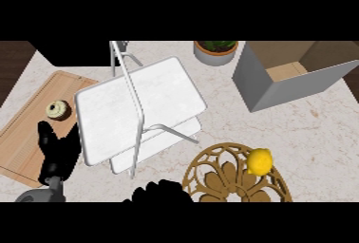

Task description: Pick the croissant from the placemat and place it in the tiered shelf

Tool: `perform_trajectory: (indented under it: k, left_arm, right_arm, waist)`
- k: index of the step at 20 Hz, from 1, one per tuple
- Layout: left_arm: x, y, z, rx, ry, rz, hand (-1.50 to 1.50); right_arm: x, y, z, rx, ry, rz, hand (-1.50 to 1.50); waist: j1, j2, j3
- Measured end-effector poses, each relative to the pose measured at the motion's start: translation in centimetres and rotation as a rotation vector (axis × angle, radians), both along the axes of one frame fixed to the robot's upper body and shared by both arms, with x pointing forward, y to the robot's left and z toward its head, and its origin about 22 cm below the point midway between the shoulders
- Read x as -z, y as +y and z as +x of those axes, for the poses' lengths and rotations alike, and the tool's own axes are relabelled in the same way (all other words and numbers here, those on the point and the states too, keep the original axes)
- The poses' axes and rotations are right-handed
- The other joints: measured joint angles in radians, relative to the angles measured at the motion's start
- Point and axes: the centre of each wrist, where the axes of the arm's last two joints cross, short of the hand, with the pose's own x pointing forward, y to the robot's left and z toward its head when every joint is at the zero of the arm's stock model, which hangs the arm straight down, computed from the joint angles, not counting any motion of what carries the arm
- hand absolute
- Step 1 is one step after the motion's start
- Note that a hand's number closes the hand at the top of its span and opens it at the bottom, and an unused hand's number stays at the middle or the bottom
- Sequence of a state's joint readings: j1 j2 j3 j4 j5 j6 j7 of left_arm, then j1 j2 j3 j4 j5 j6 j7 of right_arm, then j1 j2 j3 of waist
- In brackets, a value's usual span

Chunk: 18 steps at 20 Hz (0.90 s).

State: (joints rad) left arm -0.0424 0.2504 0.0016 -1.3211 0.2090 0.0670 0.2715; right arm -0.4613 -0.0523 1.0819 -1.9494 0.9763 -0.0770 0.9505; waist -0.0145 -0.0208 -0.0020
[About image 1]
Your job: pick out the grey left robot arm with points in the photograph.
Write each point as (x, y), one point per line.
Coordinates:
(44, 192)

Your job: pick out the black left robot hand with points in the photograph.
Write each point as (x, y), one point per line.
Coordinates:
(57, 155)

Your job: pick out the yellow lemon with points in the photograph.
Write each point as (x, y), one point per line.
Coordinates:
(258, 162)

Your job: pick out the black angular appliance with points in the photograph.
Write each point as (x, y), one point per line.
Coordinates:
(73, 52)

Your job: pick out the brown openwork placemat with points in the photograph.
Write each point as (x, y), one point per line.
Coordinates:
(229, 177)

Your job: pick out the tan wooden placemat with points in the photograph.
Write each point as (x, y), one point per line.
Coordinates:
(36, 126)

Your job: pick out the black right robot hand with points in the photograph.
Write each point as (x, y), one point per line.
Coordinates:
(161, 191)

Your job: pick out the grey open box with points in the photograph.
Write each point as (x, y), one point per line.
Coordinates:
(285, 76)

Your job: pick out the grey potted plant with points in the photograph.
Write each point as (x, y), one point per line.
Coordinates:
(215, 52)

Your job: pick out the brown round croissant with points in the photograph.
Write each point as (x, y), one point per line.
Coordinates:
(57, 109)

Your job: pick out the white tiered shelf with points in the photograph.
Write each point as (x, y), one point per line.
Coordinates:
(140, 110)

